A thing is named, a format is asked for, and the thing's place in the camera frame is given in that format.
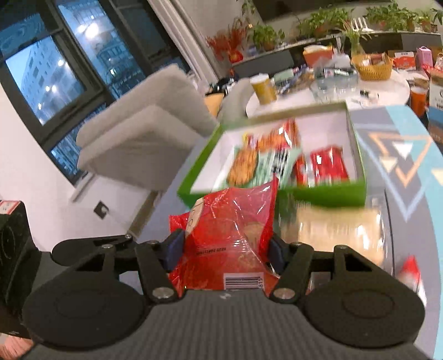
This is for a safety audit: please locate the white curtain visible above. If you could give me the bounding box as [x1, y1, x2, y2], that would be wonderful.
[147, 0, 225, 97]

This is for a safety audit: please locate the blue white cardboard box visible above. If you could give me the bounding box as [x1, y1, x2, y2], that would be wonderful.
[427, 71, 443, 132]

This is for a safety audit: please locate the grey fabric sofa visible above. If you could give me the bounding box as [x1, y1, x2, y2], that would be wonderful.
[76, 64, 255, 191]

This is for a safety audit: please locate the orange cup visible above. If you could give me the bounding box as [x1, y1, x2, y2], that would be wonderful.
[410, 86, 430, 116]

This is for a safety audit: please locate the hanging green vine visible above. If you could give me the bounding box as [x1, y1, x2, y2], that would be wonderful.
[239, 0, 257, 18]

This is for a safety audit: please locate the light green snack bag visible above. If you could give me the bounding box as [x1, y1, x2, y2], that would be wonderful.
[226, 145, 303, 189]

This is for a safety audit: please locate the bright red snack packet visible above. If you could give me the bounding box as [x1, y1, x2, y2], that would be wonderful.
[296, 146, 349, 187]

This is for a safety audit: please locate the large red snack bag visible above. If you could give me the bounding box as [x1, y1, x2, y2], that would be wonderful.
[168, 175, 282, 289]

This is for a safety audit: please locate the red flower decoration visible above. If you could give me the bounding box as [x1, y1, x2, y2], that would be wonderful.
[206, 21, 250, 65]

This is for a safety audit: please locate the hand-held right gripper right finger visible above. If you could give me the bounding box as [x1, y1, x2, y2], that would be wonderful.
[268, 235, 395, 305]

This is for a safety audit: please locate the clear yellow wafer packet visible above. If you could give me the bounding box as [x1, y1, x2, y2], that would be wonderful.
[282, 204, 386, 267]

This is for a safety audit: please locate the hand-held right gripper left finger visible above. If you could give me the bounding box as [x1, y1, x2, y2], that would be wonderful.
[51, 229, 186, 305]

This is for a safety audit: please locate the orange red snack packet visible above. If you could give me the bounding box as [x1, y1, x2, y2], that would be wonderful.
[242, 119, 300, 151]

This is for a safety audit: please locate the green cardboard box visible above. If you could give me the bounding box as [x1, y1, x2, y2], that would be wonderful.
[177, 101, 367, 208]

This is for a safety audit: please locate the potted green plant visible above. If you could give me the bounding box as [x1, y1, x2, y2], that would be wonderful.
[417, 10, 433, 33]
[365, 3, 397, 32]
[296, 12, 328, 38]
[249, 24, 286, 52]
[325, 9, 354, 33]
[395, 7, 419, 32]

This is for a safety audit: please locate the yellow canister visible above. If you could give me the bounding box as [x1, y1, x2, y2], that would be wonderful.
[250, 74, 278, 105]

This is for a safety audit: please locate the round white table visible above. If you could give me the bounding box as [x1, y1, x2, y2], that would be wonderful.
[246, 67, 411, 116]

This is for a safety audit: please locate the grey television cabinet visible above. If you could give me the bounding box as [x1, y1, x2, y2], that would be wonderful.
[232, 31, 443, 77]

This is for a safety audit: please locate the orange tissue box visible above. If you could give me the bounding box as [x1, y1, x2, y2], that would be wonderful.
[303, 45, 334, 68]

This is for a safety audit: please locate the red snack packet white label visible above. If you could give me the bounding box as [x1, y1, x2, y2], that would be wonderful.
[396, 255, 421, 289]

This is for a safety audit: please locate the orange printed box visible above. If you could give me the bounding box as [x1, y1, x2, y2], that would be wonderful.
[393, 51, 416, 70]

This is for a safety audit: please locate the yellow wicker basket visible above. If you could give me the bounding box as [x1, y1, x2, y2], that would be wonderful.
[352, 53, 394, 81]

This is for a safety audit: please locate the pink box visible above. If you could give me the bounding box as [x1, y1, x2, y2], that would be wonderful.
[415, 46, 434, 67]

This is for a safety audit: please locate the spider plant glass vase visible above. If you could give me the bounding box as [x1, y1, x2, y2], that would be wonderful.
[334, 19, 372, 58]

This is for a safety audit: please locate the yellow cushion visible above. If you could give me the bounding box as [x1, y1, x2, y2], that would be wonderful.
[204, 93, 225, 116]

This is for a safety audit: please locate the dark framed window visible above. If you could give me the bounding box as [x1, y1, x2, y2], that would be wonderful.
[0, 0, 194, 187]

